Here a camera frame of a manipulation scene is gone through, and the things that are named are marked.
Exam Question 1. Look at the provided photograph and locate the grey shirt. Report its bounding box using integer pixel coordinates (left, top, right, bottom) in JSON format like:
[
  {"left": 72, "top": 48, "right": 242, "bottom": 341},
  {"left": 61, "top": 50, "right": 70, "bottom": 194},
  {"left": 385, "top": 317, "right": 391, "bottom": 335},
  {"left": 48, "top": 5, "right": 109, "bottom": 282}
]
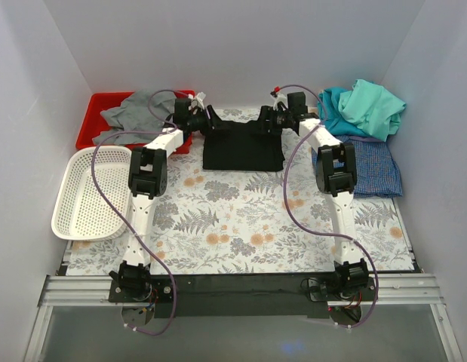
[{"left": 93, "top": 90, "right": 177, "bottom": 146}]

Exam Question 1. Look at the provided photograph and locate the white perforated plastic basket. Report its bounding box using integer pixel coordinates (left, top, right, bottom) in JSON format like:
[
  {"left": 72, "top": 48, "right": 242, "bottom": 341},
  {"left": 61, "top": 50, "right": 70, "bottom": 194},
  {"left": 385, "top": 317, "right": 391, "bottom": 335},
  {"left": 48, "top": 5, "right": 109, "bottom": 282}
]
[{"left": 51, "top": 146, "right": 131, "bottom": 241}]

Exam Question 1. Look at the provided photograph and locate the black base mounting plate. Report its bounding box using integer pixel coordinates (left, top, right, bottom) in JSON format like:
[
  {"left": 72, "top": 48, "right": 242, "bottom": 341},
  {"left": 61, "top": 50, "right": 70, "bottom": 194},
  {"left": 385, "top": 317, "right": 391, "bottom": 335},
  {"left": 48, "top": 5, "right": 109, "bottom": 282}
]
[{"left": 108, "top": 271, "right": 377, "bottom": 319}]

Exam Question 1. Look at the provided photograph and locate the dark teal shirt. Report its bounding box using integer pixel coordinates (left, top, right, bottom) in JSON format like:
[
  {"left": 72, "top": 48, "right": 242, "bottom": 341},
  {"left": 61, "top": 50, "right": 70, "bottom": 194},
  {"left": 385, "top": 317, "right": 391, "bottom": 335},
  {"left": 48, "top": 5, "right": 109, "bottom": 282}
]
[{"left": 318, "top": 87, "right": 370, "bottom": 138}]

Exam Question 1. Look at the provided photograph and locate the aluminium rail frame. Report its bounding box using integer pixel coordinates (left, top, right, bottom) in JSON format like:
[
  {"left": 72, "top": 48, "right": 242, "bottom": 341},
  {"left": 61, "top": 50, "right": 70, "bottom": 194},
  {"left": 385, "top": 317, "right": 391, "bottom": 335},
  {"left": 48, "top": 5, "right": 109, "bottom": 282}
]
[{"left": 25, "top": 273, "right": 463, "bottom": 361}]

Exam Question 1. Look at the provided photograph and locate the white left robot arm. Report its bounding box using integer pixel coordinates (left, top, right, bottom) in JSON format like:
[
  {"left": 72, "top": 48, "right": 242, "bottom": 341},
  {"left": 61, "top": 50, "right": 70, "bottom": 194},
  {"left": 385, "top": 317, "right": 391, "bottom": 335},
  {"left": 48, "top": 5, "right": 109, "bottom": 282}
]
[{"left": 114, "top": 97, "right": 220, "bottom": 302}]

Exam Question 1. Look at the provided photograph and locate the black floral print t-shirt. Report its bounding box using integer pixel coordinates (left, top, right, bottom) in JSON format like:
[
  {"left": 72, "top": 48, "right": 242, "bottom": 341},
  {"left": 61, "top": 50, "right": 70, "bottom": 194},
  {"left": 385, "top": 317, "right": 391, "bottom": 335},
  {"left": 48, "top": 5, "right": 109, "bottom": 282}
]
[{"left": 203, "top": 121, "right": 284, "bottom": 172}]

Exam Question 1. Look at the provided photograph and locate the blue patterned folded shirt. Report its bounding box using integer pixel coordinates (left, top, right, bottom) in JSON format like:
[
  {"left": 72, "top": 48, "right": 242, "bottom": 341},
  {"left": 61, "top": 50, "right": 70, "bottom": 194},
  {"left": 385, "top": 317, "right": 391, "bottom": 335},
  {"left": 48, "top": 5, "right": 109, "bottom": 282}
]
[{"left": 310, "top": 133, "right": 404, "bottom": 198}]

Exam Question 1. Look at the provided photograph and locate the red plastic bin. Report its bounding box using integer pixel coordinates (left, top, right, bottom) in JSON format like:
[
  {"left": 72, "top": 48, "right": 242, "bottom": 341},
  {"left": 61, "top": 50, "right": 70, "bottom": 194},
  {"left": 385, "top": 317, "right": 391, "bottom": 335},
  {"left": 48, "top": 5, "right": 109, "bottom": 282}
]
[{"left": 75, "top": 90, "right": 195, "bottom": 155}]

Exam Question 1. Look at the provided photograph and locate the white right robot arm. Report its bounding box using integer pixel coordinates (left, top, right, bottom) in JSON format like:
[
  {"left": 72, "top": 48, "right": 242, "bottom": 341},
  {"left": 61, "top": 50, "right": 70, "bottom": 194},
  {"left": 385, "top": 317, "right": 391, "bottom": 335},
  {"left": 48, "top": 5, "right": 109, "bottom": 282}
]
[{"left": 259, "top": 86, "right": 373, "bottom": 300}]

